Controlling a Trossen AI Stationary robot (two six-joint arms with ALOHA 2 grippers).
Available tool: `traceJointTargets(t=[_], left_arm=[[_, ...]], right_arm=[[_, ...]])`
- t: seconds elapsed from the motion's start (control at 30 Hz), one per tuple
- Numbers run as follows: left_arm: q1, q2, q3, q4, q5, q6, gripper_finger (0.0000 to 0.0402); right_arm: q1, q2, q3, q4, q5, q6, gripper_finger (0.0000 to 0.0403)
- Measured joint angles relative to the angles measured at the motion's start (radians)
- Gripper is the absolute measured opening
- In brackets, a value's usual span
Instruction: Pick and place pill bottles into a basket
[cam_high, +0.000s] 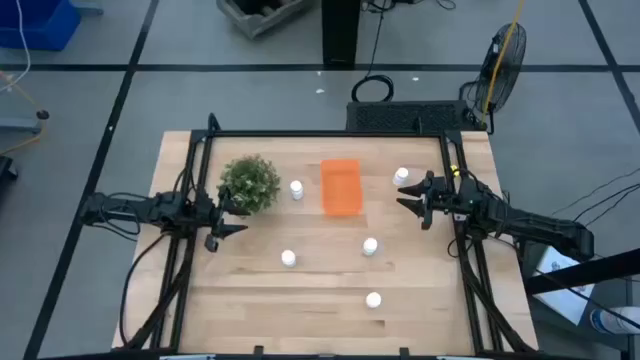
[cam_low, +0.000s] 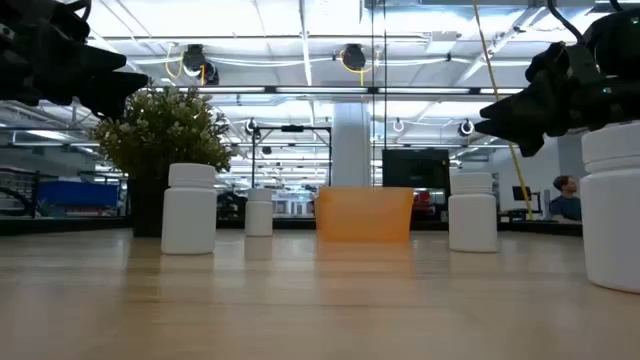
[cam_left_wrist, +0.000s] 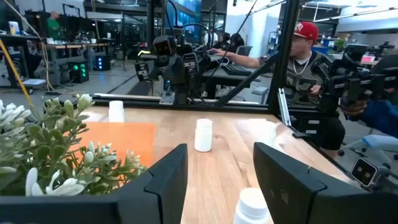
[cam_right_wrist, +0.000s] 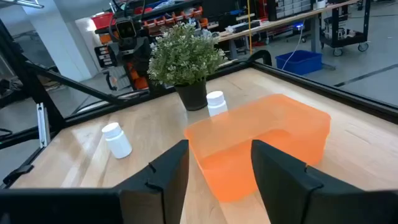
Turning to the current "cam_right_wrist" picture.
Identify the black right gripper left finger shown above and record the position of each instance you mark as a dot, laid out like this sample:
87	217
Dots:
93	205

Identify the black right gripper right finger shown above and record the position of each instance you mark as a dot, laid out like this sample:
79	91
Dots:
311	202

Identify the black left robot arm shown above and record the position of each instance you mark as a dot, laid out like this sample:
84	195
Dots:
143	62

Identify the orange translucent plastic basket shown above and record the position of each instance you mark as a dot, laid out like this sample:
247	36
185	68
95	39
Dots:
242	130

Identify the red plastic bin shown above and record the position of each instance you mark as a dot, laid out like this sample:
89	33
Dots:
102	21

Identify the artificial plant in black pot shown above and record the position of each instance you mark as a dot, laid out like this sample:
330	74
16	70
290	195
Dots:
183	56

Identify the long ceiling light fixture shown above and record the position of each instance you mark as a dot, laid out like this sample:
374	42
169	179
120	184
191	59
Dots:
21	3

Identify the yellow pole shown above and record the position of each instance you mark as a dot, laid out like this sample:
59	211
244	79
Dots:
249	28

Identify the blue plastic floor bin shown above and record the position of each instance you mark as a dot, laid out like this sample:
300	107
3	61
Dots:
300	63

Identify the long wooden workbench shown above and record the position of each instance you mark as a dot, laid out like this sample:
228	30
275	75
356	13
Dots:
280	21

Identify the black wheeled cart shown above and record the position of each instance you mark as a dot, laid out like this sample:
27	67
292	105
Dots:
342	40

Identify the grey small-parts drawer cabinet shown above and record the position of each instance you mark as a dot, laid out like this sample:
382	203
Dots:
292	7

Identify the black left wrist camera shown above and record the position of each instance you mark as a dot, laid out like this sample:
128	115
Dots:
126	28

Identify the silver aluminium bracket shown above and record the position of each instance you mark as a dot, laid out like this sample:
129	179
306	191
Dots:
43	124

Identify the black metal table frame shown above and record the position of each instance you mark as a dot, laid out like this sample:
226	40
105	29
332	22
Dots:
311	83

